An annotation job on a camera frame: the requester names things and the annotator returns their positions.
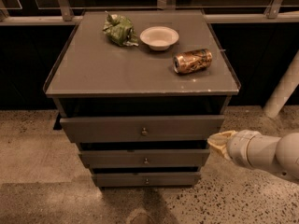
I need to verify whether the grey middle drawer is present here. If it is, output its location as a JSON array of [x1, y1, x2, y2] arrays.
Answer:
[[79, 149, 209, 168]]

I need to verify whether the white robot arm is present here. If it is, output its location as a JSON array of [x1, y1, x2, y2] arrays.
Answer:
[[207, 51, 299, 182]]

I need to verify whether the grey drawer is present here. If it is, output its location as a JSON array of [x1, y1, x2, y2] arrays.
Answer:
[[79, 149, 209, 168], [61, 115, 224, 143], [93, 172, 200, 188]]

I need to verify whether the brass middle drawer knob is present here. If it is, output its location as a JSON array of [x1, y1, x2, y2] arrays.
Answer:
[[143, 158, 149, 165]]

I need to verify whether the white bowl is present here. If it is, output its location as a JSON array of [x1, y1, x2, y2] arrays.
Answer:
[[140, 26, 179, 51]]

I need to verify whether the gold drink can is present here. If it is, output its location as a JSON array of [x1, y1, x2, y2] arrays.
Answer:
[[173, 49, 212, 74]]

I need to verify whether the crumpled green chip bag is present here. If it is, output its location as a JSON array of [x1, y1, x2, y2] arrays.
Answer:
[[103, 13, 138, 47]]

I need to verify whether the grey top drawer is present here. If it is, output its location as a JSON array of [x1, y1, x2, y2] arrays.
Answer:
[[61, 115, 224, 143]]

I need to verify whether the brass top drawer knob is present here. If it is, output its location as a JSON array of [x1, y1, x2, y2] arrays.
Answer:
[[141, 127, 149, 136]]

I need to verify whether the grey bottom drawer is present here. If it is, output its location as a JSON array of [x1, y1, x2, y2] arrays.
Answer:
[[93, 172, 200, 188]]

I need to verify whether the metal railing frame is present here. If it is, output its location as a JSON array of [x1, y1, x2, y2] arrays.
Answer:
[[0, 0, 299, 25]]

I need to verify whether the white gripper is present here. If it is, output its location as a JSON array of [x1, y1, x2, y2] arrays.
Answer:
[[207, 130, 259, 168]]

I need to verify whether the grey drawer cabinet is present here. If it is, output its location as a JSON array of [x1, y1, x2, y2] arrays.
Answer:
[[44, 10, 240, 176]]

